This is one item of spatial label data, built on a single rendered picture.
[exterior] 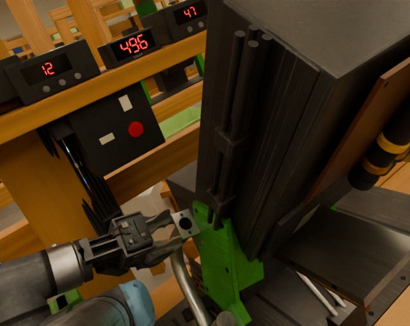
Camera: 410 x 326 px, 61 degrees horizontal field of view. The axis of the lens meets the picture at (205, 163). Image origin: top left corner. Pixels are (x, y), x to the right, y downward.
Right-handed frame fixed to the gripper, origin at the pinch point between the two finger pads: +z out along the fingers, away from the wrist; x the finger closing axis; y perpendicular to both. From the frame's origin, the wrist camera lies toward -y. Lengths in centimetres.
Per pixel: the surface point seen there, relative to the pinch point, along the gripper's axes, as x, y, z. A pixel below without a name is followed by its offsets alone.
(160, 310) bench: -8.8, -42.4, 1.8
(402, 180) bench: -8, -10, 83
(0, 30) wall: 804, -601, 47
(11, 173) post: 26.4, -9.0, -25.7
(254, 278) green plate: -14.7, 1.9, 8.4
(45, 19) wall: 825, -586, 159
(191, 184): 10.5, -5.2, 9.2
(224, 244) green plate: -7.9, 8.4, 2.5
